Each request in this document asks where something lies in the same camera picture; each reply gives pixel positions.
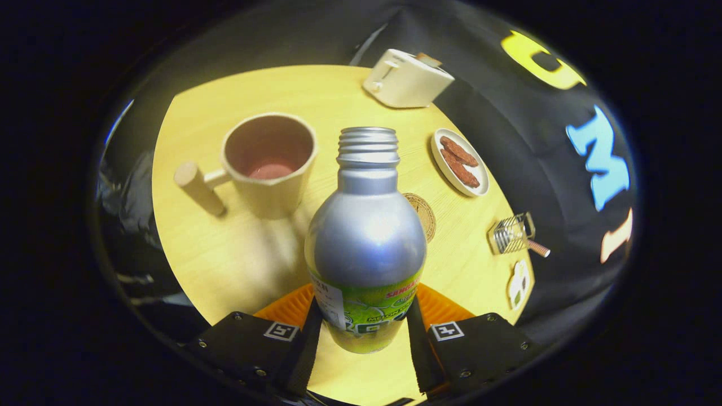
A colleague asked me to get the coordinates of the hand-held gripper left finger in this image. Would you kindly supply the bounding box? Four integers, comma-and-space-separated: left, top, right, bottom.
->
186, 283, 323, 398

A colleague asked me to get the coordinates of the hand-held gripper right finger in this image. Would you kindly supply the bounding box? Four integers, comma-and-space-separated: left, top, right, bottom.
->
406, 282, 534, 401

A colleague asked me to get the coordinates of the silver juice bottle green label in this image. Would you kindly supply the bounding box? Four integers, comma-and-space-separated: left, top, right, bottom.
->
305, 127, 428, 355

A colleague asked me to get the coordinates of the round brown coaster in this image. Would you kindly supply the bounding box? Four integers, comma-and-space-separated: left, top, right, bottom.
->
403, 193, 437, 244

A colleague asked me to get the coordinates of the beige cup with wooden handle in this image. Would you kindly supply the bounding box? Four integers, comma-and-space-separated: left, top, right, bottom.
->
174, 112, 319, 220

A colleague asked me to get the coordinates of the light wooden table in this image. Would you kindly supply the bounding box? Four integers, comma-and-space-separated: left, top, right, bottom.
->
151, 64, 535, 406

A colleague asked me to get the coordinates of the white divided condiment dish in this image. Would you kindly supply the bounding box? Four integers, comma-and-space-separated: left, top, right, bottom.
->
507, 259, 531, 310

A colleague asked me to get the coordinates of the white round plate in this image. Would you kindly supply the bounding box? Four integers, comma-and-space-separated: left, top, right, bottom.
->
430, 128, 490, 198

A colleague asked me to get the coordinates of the brown fried food piece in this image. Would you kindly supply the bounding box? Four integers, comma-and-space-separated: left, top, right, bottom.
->
440, 149, 481, 188
441, 136, 479, 167

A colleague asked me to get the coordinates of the black backdrop cloth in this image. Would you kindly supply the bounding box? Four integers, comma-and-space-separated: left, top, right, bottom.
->
96, 0, 638, 350

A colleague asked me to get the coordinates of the white toaster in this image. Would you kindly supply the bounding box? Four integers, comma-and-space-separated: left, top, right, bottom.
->
363, 48, 455, 109

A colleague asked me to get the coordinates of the metal wire utensil holder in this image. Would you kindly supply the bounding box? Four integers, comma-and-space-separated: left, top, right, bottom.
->
488, 212, 536, 255

